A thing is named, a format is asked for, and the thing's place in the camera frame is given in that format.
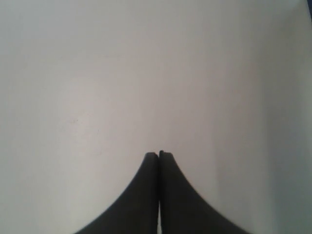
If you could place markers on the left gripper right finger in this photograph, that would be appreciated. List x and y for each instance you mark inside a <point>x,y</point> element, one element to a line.
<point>182,209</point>

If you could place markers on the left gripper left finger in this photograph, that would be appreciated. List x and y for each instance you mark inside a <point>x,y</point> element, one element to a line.
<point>136,210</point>

